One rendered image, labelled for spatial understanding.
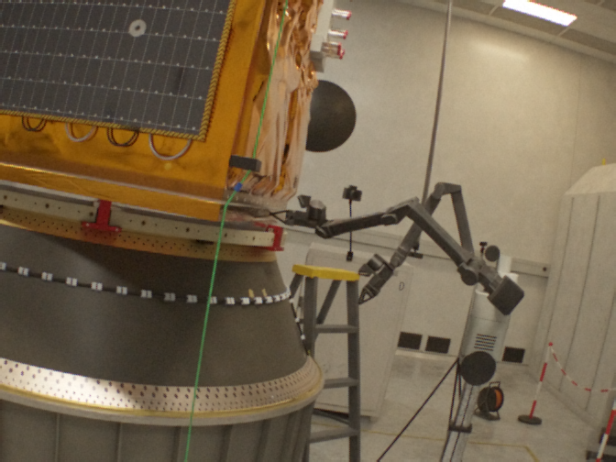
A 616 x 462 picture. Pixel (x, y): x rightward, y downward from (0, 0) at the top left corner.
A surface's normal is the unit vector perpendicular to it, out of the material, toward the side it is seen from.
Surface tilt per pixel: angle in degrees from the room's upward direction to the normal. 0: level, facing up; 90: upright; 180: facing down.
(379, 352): 90
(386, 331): 90
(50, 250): 62
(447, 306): 90
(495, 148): 90
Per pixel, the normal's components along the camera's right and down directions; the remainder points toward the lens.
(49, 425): 0.26, 0.07
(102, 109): -0.07, 0.01
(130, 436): 0.46, 0.11
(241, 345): 0.80, -0.31
